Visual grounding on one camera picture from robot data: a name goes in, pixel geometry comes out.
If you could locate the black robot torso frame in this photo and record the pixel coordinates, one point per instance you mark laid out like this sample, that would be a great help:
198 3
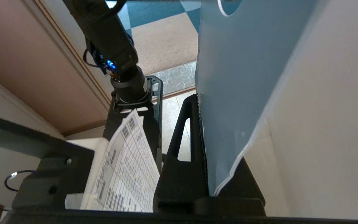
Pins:
51 168

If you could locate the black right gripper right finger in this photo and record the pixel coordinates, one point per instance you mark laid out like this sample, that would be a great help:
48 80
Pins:
244 199

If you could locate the printed paper sheet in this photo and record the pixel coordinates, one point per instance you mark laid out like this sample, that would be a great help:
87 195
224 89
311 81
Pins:
129 174

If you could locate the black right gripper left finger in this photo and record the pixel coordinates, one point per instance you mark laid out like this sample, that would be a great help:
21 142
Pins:
179 183

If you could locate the blue and white door hanger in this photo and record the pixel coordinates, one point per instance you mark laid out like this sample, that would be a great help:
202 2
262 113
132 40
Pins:
244 77

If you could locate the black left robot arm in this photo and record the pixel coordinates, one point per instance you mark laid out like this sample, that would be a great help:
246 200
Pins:
110 40

